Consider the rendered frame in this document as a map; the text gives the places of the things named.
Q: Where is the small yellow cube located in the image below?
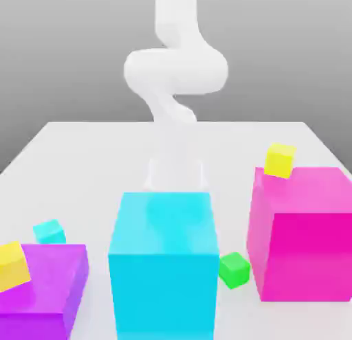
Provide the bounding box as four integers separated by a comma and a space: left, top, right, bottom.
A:
263, 142, 298, 179
0, 240, 32, 293

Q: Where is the small green cube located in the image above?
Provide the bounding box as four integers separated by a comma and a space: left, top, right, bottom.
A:
219, 251, 252, 290

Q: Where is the small cyan cube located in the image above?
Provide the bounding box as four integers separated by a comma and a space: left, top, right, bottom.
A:
32, 218, 67, 245

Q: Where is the large cyan box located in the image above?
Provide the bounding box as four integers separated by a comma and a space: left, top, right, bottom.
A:
107, 192, 221, 340

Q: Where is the large pink box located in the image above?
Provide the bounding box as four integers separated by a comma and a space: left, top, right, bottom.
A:
246, 166, 352, 303

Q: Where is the large purple box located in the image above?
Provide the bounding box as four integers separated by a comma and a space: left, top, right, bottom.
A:
0, 243, 90, 340

